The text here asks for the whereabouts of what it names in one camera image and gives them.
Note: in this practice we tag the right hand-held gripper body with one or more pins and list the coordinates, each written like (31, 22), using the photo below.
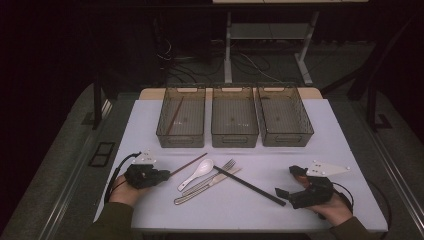
(315, 196)

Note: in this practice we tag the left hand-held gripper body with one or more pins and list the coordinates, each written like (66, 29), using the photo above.
(143, 176)

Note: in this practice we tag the brown wooden chopstick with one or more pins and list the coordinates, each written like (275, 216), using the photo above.
(190, 163)
(175, 115)

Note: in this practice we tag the white ceramic spoon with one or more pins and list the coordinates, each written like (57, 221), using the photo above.
(204, 166)

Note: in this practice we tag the metal table knife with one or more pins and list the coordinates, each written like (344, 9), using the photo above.
(231, 173)

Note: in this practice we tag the translucent grey plastic bin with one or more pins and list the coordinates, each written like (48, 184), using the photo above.
(234, 116)
(283, 116)
(186, 120)

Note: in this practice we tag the metal fork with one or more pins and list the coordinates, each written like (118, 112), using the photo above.
(228, 165)

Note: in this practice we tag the person's left hand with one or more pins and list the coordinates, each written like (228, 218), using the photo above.
(125, 195)

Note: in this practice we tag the person's right hand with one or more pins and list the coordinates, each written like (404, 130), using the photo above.
(335, 213)

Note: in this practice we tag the black metal stand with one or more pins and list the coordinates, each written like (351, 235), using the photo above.
(371, 106)
(97, 106)

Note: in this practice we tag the white metal desk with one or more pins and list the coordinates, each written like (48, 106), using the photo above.
(227, 60)

